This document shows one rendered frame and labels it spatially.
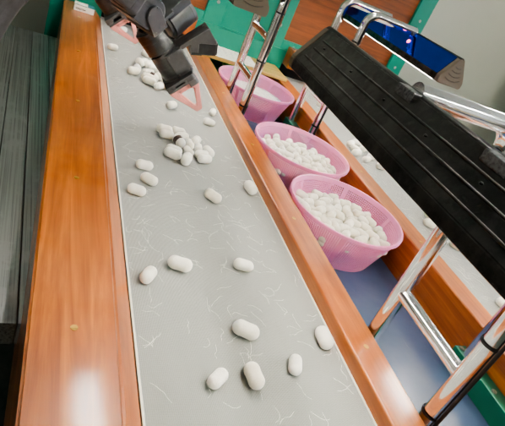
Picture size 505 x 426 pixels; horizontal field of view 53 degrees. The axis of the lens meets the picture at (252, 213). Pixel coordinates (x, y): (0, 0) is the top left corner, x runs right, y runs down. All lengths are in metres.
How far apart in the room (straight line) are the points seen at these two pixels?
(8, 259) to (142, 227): 0.20
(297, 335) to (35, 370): 0.36
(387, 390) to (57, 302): 0.43
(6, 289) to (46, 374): 0.24
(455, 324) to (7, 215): 0.81
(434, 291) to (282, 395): 0.51
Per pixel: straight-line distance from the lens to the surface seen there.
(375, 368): 0.73
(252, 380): 0.63
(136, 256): 0.75
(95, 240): 0.71
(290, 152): 1.35
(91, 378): 0.55
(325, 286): 0.82
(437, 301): 1.07
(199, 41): 1.07
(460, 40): 3.60
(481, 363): 0.67
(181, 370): 0.62
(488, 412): 0.96
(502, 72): 3.95
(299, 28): 2.03
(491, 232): 0.42
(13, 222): 0.88
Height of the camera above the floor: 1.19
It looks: 28 degrees down
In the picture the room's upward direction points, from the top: 25 degrees clockwise
